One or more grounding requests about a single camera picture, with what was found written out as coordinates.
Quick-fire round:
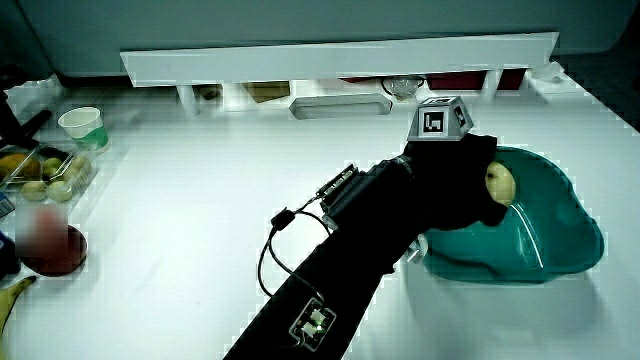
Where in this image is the person's right hand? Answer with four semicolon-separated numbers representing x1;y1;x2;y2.
394;95;509;232

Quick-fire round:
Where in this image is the green pear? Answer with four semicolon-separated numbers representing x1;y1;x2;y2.
485;160;517;209

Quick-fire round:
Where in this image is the teal plate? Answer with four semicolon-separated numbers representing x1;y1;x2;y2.
422;145;605;285

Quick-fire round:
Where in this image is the person's right forearm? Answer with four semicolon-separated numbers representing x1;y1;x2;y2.
222;157;431;360

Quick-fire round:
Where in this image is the clear glass cup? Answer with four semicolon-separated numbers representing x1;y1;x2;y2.
380;74;426;100

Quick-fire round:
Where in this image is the white rectangular tray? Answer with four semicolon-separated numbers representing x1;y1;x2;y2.
288;92;394;120

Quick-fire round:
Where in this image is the white crumpled plastic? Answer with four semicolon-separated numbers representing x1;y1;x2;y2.
529;60;566;83

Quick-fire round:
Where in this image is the white desk shelf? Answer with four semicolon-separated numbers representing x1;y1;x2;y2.
119;31;560;116

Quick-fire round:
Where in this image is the circuit board with green light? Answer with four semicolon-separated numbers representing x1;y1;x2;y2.
288;297;337;353

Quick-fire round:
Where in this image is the clear plastic fruit container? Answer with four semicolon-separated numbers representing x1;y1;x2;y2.
0;142;99;204

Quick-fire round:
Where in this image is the white and green paper cup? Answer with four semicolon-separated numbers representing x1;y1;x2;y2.
57;106;110;150

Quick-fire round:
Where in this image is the small green fruit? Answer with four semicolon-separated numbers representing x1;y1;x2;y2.
20;180;48;203
62;155;92;181
46;180;74;203
41;156;63;177

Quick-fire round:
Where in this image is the red apple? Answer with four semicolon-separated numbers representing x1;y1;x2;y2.
19;223;89;278

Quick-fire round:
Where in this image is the yellow mango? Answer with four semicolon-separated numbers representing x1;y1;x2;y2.
0;152;42;181

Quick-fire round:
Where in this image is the dark blue box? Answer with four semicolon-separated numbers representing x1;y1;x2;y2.
0;229;22;281

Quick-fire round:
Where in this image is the yellow banana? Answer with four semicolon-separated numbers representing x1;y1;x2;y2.
0;275;38;360

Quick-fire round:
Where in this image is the black cable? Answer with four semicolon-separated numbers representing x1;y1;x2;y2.
256;207;334;304

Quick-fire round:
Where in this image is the black camera stand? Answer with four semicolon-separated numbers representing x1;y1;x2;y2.
0;64;53;150

